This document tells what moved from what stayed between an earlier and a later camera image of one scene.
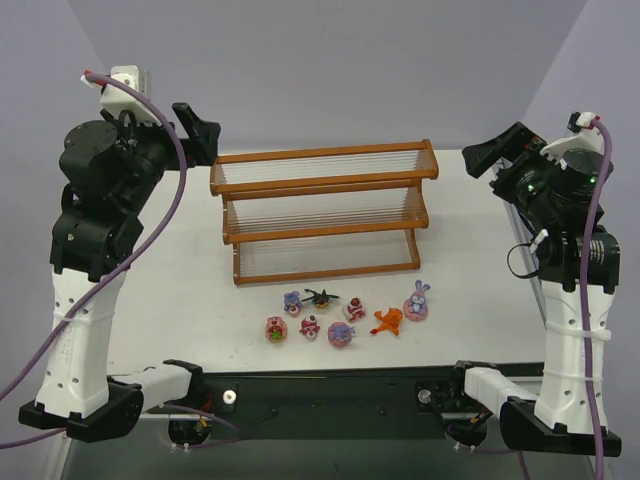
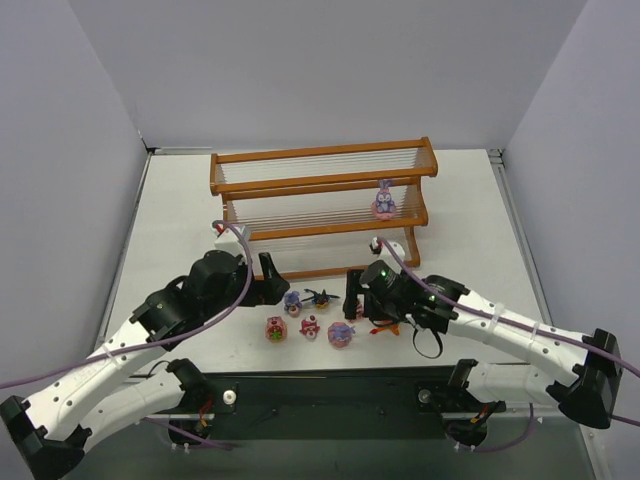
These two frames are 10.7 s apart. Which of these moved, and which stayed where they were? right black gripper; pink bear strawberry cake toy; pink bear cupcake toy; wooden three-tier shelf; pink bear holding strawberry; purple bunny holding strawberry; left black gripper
Moved: right black gripper; left black gripper
Stayed: purple bunny holding strawberry; pink bear holding strawberry; wooden three-tier shelf; pink bear strawberry cake toy; pink bear cupcake toy
